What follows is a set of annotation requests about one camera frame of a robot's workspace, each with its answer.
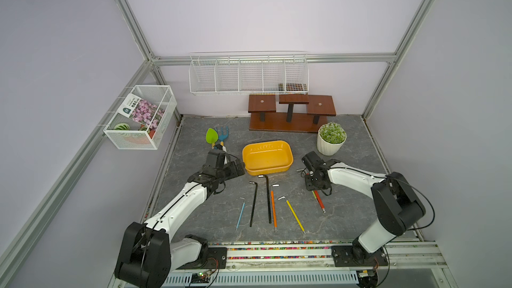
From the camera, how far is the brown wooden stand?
3.32 ft

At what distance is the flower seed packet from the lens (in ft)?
2.40

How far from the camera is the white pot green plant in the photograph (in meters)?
0.96

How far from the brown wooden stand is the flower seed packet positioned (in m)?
0.46

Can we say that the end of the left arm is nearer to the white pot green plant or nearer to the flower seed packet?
the flower seed packet

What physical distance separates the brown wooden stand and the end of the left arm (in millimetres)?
381

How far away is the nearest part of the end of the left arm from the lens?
61cm

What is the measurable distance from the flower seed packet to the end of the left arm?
10.4 inches
